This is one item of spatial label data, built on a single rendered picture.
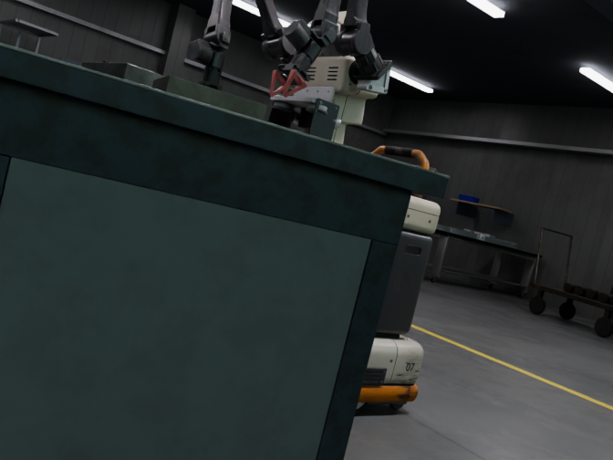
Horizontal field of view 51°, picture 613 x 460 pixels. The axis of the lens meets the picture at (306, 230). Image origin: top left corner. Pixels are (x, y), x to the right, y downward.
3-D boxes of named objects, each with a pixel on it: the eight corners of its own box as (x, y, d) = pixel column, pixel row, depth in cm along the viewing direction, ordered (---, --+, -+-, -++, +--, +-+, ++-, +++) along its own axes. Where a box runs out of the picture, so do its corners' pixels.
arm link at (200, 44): (230, 33, 215) (212, 38, 221) (204, 20, 206) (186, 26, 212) (229, 67, 214) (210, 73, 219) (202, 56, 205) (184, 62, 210)
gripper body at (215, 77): (202, 86, 210) (208, 64, 210) (195, 88, 219) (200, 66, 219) (222, 91, 213) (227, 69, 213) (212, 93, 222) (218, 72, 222)
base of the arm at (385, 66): (394, 64, 214) (369, 65, 224) (384, 43, 210) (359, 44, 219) (378, 79, 211) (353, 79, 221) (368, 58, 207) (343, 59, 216)
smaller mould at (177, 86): (235, 138, 142) (244, 107, 142) (259, 140, 128) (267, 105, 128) (145, 113, 133) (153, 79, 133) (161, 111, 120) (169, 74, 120)
